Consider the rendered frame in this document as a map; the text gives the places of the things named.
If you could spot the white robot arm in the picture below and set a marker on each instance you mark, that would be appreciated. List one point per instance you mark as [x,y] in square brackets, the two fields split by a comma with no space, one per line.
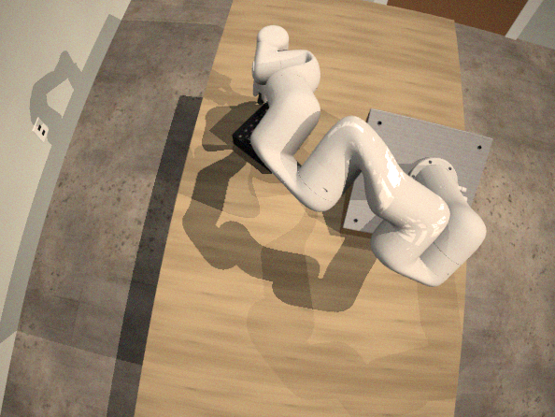
[418,214]

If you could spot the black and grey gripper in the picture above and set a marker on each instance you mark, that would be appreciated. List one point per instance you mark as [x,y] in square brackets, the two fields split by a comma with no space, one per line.
[259,90]

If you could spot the black lighting desk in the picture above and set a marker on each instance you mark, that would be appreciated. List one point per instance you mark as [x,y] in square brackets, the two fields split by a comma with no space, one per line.
[241,137]

